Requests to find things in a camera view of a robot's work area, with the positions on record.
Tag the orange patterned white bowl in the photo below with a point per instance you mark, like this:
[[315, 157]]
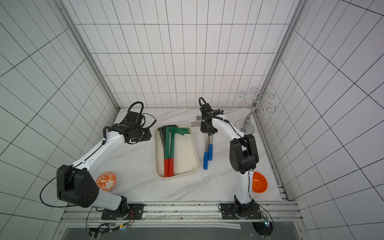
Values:
[[107, 181]]

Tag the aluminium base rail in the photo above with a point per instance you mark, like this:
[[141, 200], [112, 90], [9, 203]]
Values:
[[182, 214]]

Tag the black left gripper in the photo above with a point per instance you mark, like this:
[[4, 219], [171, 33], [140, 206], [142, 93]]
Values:
[[147, 136]]

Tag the green hoe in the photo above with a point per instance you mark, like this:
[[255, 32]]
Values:
[[173, 130], [166, 147]]

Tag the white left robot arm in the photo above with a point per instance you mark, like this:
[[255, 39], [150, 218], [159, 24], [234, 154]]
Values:
[[75, 183]]

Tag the chrome cup rack stand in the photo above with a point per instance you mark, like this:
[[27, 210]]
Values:
[[252, 101]]

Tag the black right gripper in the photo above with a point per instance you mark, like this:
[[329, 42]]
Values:
[[208, 129]]

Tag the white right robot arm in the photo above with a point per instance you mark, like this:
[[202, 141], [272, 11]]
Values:
[[243, 154]]

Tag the chrome hoe blue handle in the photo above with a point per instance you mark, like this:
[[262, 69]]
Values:
[[206, 153], [210, 140]]

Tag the cream plastic storage box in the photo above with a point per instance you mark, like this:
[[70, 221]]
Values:
[[186, 160]]

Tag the orange plastic bowl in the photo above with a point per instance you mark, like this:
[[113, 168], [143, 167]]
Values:
[[259, 183]]

